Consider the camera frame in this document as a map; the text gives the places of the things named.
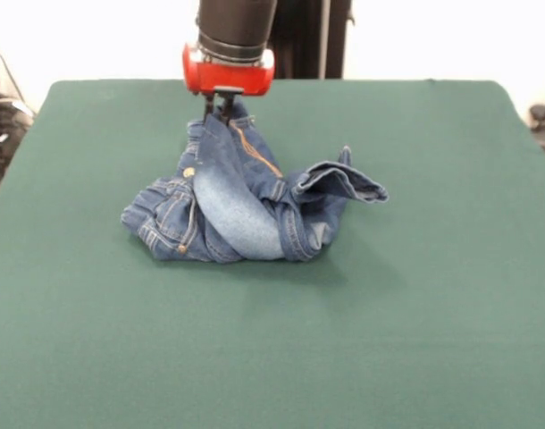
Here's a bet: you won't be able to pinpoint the dark green table cloth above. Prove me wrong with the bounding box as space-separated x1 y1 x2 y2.
0 79 545 429

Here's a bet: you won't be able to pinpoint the blue denim jeans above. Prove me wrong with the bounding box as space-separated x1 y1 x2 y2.
119 98 390 264

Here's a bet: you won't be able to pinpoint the black wheeled base leg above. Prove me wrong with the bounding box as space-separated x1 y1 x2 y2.
0 64 36 185

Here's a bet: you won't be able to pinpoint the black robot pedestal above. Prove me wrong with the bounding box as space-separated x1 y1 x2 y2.
272 0 352 81

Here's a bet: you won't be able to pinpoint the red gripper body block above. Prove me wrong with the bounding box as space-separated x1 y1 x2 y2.
181 42 276 97

